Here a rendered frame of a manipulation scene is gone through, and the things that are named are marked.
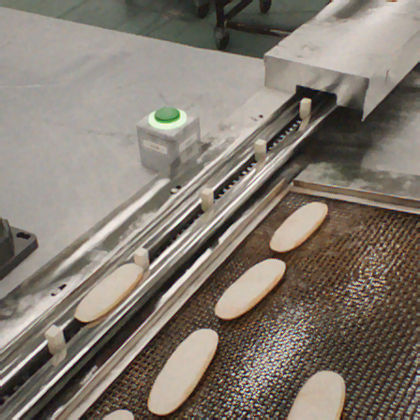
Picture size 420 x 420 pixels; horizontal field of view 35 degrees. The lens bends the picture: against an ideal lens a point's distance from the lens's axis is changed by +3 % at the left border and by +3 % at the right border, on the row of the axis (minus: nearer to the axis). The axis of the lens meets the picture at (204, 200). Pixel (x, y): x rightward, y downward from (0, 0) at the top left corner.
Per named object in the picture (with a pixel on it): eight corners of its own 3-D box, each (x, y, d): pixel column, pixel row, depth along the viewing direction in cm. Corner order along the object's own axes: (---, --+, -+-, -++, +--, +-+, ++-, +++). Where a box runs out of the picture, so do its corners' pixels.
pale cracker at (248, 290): (265, 257, 70) (264, 249, 70) (294, 267, 68) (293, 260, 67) (206, 312, 65) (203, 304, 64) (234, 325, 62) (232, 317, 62)
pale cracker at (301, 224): (307, 202, 78) (306, 194, 78) (336, 208, 76) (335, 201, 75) (262, 248, 72) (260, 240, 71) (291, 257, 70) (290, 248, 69)
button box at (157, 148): (170, 160, 107) (164, 100, 100) (209, 173, 103) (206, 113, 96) (139, 185, 101) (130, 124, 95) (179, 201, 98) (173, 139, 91)
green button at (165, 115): (165, 112, 98) (164, 103, 97) (187, 120, 96) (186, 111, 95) (149, 125, 96) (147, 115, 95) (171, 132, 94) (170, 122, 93)
